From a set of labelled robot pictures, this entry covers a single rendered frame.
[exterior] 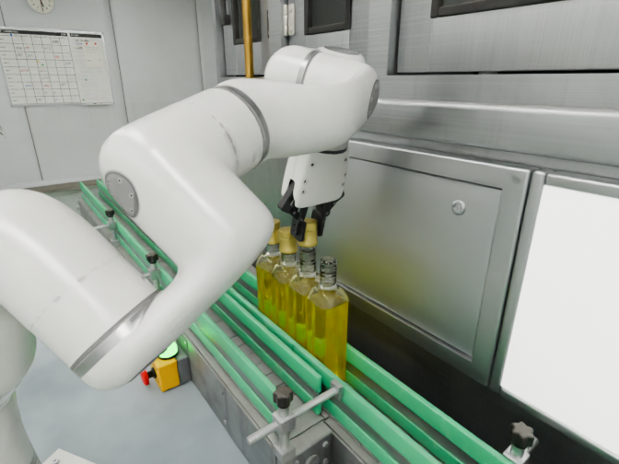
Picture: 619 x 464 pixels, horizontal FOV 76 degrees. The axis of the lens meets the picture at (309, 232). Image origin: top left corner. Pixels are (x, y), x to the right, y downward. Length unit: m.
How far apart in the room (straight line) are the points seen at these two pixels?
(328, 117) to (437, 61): 0.31
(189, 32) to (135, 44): 0.82
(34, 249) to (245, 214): 0.15
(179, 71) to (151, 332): 6.52
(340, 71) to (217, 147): 0.21
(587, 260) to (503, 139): 0.18
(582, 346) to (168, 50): 6.51
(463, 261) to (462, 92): 0.25
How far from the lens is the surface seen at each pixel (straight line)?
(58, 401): 1.12
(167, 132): 0.32
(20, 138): 6.40
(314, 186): 0.62
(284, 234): 0.74
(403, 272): 0.73
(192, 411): 0.98
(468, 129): 0.61
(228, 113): 0.35
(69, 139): 6.44
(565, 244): 0.57
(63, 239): 0.34
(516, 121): 0.58
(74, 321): 0.33
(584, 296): 0.58
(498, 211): 0.59
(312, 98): 0.41
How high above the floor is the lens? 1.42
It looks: 21 degrees down
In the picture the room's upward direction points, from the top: straight up
